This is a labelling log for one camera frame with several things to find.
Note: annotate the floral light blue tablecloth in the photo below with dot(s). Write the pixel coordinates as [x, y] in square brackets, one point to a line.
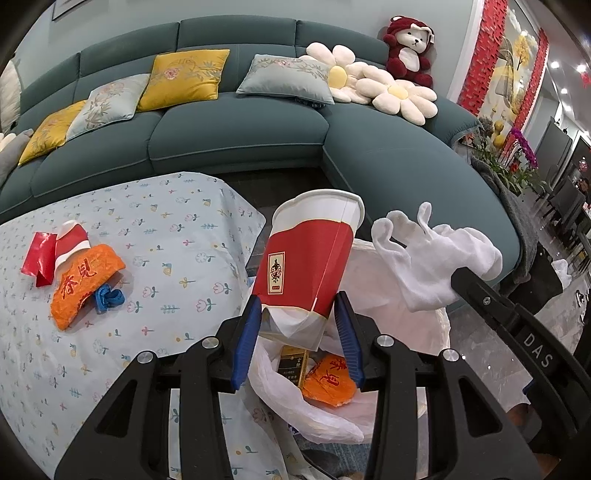
[138, 230]

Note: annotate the gold cardboard box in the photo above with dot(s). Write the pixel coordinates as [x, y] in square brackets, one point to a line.
[293, 369]

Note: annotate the white daisy flower pillow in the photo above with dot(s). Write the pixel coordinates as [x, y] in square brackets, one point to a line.
[397, 99]
[334, 71]
[5, 142]

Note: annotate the red white paper cup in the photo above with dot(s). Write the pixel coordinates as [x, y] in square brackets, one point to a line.
[304, 258]

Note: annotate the green potted plant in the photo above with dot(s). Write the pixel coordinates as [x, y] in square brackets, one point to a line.
[496, 166]

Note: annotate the red white bear plush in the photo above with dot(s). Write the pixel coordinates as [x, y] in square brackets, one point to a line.
[408, 53]

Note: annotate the purple orchid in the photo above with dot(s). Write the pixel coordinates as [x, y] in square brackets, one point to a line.
[524, 147]

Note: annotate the white cotton glove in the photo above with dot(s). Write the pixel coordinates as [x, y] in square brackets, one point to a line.
[429, 272]

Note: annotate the white panda plush toy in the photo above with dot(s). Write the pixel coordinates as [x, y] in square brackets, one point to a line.
[10, 94]

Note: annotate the light blue embroidered cushion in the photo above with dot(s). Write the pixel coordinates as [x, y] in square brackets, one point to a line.
[108, 106]
[284, 78]

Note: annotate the grey blanket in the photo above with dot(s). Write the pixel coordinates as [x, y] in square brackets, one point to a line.
[526, 230]

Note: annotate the crushed red paper cup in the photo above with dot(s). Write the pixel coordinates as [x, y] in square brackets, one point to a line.
[69, 240]

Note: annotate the blue crumpled wrapper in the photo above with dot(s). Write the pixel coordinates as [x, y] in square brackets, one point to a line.
[110, 297]

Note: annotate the bin with white bag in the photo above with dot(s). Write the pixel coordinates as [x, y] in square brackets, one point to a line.
[295, 406]

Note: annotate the orange wrapper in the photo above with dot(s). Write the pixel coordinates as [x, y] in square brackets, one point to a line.
[330, 383]
[78, 290]

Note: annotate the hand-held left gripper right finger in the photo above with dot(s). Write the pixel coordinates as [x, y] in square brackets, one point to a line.
[351, 341]

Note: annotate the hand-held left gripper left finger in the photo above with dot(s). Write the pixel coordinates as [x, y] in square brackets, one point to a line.
[244, 341]

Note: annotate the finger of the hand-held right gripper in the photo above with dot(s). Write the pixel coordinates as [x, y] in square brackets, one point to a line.
[485, 297]

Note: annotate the black framed wall picture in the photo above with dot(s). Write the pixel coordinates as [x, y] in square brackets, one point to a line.
[69, 8]

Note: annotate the yellow embroidered cushion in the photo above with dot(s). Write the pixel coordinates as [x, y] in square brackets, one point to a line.
[51, 134]
[184, 78]

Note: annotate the grey plush toy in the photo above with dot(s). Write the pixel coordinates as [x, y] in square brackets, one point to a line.
[11, 157]

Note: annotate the teal fabric sofa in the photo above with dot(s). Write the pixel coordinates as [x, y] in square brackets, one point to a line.
[231, 134]

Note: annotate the red bordered wall decoration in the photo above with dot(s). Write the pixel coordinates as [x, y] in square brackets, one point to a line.
[480, 55]

